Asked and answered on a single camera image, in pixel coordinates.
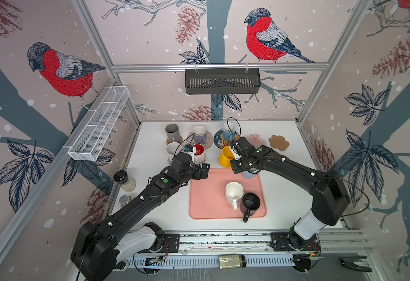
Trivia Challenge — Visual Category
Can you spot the white blue mug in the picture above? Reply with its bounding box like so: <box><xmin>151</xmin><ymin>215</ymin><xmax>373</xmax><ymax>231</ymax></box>
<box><xmin>241</xmin><ymin>168</ymin><xmax>260</xmax><ymax>179</ymax></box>

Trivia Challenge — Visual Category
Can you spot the red interior white mug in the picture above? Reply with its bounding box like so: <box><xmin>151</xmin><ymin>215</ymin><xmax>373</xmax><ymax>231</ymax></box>
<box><xmin>193</xmin><ymin>144</ymin><xmax>206</xmax><ymax>165</ymax></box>

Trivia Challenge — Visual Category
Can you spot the pink flower coaster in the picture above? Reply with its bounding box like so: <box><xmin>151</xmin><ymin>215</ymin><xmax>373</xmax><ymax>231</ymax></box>
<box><xmin>244</xmin><ymin>133</ymin><xmax>267</xmax><ymax>149</ymax></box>

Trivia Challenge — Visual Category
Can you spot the yellow mug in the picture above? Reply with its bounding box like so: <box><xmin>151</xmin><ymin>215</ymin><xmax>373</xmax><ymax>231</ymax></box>
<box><xmin>219</xmin><ymin>146</ymin><xmax>235</xmax><ymax>168</ymax></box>

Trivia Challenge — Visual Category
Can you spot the white mug front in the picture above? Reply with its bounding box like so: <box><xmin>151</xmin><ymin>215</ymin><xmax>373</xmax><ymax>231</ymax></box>
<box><xmin>166</xmin><ymin>142</ymin><xmax>183</xmax><ymax>165</ymax></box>

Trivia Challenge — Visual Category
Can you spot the pink bunny round coaster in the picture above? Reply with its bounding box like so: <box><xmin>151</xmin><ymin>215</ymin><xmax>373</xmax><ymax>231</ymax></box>
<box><xmin>186</xmin><ymin>131</ymin><xmax>214</xmax><ymax>150</ymax></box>

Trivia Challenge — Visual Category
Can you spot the rattan round coaster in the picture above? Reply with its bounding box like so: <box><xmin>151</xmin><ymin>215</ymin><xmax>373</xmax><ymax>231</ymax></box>
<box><xmin>166</xmin><ymin>137</ymin><xmax>183</xmax><ymax>145</ymax></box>

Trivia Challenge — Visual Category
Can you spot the blue cartoon round coaster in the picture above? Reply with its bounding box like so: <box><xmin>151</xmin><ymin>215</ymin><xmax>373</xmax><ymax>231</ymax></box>
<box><xmin>213</xmin><ymin>129</ymin><xmax>241</xmax><ymax>149</ymax></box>

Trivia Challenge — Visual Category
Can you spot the cork flower coaster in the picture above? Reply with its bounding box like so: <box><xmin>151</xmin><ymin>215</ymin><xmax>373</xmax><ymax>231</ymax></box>
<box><xmin>269</xmin><ymin>135</ymin><xmax>290</xmax><ymax>151</ymax></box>

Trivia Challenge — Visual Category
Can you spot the light blue mug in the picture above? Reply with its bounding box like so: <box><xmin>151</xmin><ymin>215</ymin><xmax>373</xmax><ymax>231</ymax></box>
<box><xmin>221</xmin><ymin>122</ymin><xmax>235</xmax><ymax>142</ymax></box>

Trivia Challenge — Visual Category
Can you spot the grey mug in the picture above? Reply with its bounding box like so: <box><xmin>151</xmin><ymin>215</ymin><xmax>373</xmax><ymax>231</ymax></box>
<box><xmin>165</xmin><ymin>124</ymin><xmax>181</xmax><ymax>142</ymax></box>

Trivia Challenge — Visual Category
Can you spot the lavender mug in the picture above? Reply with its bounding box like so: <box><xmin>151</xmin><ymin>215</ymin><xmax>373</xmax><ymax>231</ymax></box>
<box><xmin>192</xmin><ymin>125</ymin><xmax>207</xmax><ymax>145</ymax></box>

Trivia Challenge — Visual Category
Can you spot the pink serving tray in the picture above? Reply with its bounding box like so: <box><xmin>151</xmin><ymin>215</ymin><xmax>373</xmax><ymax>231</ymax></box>
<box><xmin>189</xmin><ymin>168</ymin><xmax>267</xmax><ymax>220</ymax></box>

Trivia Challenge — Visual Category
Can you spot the black mug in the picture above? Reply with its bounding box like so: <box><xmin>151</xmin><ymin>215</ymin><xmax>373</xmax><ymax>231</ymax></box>
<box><xmin>240</xmin><ymin>193</ymin><xmax>261</xmax><ymax>223</ymax></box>

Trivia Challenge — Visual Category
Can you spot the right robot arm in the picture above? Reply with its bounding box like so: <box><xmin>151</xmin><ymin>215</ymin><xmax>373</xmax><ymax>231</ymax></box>
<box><xmin>230</xmin><ymin>137</ymin><xmax>351</xmax><ymax>249</ymax></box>

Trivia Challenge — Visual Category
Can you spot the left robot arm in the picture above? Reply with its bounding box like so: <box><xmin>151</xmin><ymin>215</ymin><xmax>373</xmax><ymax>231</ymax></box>
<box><xmin>70</xmin><ymin>153</ymin><xmax>210</xmax><ymax>281</ymax></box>

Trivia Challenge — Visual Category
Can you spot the black lid spice jar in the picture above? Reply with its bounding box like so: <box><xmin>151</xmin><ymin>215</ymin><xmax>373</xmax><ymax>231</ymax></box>
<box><xmin>113</xmin><ymin>170</ymin><xmax>136</xmax><ymax>193</ymax></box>

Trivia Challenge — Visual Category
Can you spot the silver lid spice jar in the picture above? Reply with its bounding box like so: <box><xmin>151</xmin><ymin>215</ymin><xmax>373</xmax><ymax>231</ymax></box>
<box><xmin>118</xmin><ymin>195</ymin><xmax>132</xmax><ymax>208</ymax></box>

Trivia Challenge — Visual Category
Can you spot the taped small box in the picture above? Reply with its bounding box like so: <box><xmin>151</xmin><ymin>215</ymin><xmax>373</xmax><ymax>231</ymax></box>
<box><xmin>219</xmin><ymin>254</ymin><xmax>246</xmax><ymax>269</ymax></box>

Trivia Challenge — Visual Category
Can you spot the black clamp tool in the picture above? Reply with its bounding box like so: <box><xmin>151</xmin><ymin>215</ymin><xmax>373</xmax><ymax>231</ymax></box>
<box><xmin>339</xmin><ymin>256</ymin><xmax>373</xmax><ymax>273</ymax></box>

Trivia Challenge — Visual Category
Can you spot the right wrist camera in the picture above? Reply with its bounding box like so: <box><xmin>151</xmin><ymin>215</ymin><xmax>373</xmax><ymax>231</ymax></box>
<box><xmin>234</xmin><ymin>137</ymin><xmax>255</xmax><ymax>157</ymax></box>

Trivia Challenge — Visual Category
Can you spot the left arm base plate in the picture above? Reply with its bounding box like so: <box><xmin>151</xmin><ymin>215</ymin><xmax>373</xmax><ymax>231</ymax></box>
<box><xmin>155</xmin><ymin>234</ymin><xmax>180</xmax><ymax>254</ymax></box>

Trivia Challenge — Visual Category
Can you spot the black wall basket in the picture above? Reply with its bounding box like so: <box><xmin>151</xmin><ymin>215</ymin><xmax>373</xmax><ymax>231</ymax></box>
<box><xmin>185</xmin><ymin>69</ymin><xmax>261</xmax><ymax>95</ymax></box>

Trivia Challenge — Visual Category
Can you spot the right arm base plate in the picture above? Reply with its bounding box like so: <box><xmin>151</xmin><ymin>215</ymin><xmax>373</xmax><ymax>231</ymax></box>
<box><xmin>269</xmin><ymin>233</ymin><xmax>321</xmax><ymax>252</ymax></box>

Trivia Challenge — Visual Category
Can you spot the white wire basket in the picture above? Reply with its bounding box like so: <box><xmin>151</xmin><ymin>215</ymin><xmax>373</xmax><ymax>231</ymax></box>
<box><xmin>68</xmin><ymin>85</ymin><xmax>130</xmax><ymax>161</ymax></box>

